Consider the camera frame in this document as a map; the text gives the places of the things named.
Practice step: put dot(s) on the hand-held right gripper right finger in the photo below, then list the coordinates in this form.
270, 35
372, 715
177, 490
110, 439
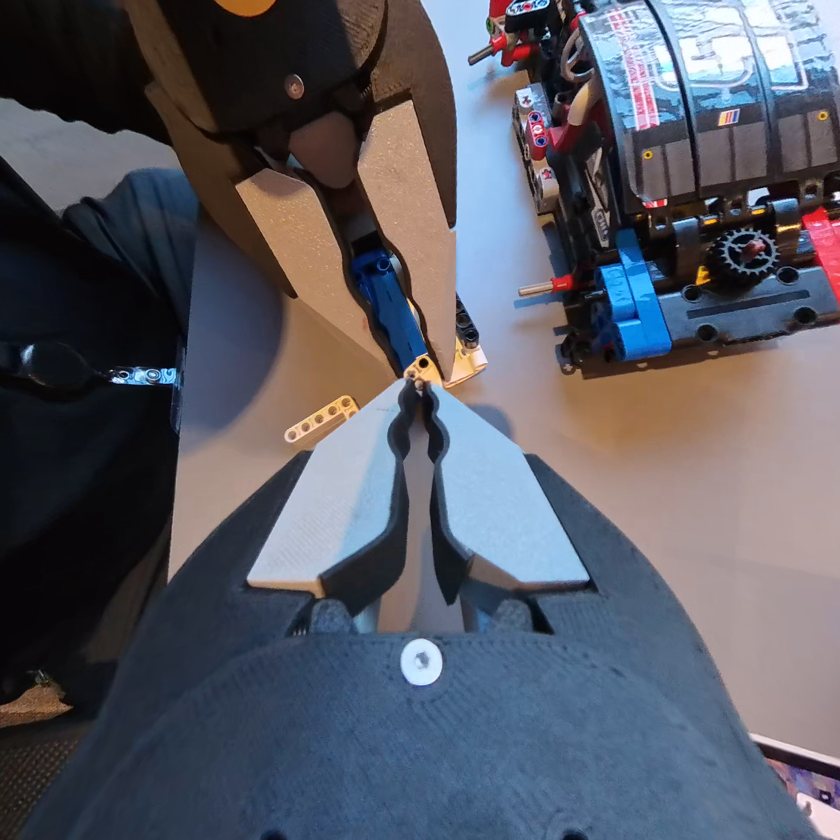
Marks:
512, 518

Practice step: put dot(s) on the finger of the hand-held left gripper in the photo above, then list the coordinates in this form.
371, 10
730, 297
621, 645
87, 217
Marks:
302, 249
420, 229

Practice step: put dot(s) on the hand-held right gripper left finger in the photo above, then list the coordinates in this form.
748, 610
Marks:
328, 512

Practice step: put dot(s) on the blue white lego panel assembly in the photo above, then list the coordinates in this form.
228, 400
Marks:
387, 308

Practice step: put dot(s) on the white L-shaped lego beam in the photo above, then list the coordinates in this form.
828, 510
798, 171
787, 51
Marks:
321, 420

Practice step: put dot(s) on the person's left forearm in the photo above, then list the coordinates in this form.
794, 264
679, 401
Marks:
59, 59

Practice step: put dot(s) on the grey desk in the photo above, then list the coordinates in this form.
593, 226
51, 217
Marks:
656, 492

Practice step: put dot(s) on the person's black jacket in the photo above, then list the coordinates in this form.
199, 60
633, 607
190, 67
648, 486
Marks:
79, 525

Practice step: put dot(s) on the black badge reel with clip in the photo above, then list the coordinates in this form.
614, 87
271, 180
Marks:
52, 367

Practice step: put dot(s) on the lego race car model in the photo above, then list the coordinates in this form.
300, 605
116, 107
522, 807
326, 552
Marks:
689, 164

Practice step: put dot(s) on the holographic sticker sheet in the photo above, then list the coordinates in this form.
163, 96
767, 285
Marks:
807, 781

